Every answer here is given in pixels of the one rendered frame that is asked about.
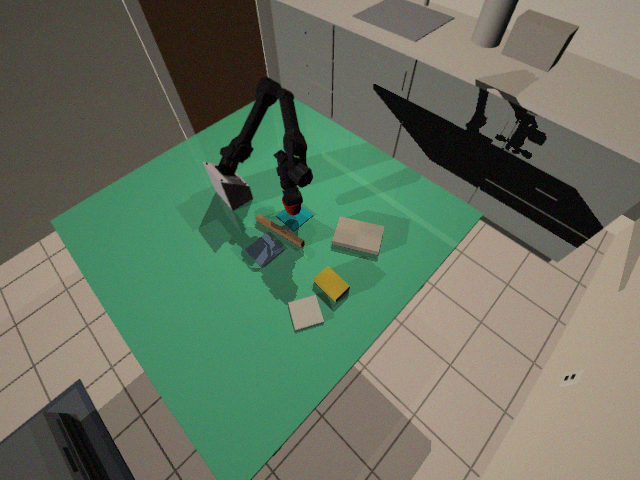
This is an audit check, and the yellow rectangular block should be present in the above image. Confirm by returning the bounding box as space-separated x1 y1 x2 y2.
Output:
314 266 350 303

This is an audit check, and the beige flat square tile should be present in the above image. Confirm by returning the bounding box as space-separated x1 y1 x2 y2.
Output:
288 295 324 331

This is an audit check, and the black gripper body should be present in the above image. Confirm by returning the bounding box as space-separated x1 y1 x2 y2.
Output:
276 166 303 206

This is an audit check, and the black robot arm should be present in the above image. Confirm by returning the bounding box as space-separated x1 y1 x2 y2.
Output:
215 76 313 188

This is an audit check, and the beige flat rectangular block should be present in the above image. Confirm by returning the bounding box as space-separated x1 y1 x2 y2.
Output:
332 216 384 255

